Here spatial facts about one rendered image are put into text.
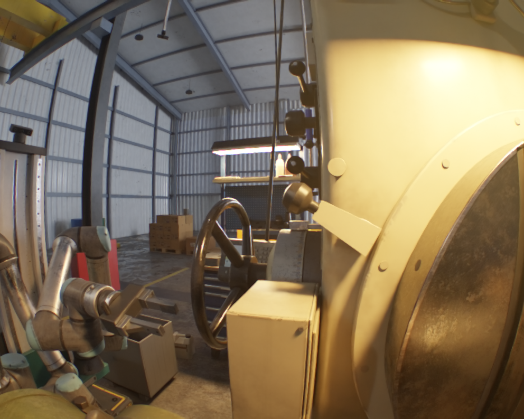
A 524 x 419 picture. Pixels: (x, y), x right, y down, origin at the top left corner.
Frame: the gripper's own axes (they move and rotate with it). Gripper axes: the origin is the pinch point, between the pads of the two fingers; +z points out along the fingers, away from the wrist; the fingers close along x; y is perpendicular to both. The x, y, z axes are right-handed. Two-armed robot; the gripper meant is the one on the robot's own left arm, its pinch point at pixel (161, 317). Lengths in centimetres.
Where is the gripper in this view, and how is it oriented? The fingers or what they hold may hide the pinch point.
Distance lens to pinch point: 61.2
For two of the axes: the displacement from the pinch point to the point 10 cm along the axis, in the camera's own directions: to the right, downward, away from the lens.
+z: 9.7, 0.0, -2.5
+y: -1.0, -9.1, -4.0
